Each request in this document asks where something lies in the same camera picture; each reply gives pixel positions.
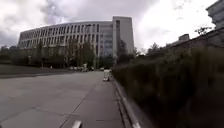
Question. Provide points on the row of parked vehicles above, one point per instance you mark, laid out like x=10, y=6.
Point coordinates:
x=80, y=68

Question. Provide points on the long curved pale building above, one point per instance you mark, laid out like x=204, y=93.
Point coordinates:
x=83, y=36

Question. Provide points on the low building with roof box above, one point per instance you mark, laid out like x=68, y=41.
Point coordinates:
x=196, y=41

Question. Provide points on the grey concrete slab pavement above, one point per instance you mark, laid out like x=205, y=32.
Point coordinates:
x=50, y=100

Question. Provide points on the pale multi-storey building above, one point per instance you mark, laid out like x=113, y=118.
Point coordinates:
x=216, y=13

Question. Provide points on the dark grass strip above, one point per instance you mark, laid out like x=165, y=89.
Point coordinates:
x=23, y=70

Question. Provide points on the tall dark hedge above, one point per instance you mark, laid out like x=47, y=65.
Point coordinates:
x=173, y=86

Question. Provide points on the small white box-shaped object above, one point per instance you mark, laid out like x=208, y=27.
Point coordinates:
x=106, y=75

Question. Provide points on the grey concrete kerb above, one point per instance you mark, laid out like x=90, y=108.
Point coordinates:
x=128, y=106

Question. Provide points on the robot's own part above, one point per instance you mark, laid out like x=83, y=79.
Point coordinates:
x=76, y=124
x=136, y=126

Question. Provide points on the dark conifer trees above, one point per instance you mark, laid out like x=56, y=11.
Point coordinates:
x=122, y=53

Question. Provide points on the row of trees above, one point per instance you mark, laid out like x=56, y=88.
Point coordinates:
x=66, y=55

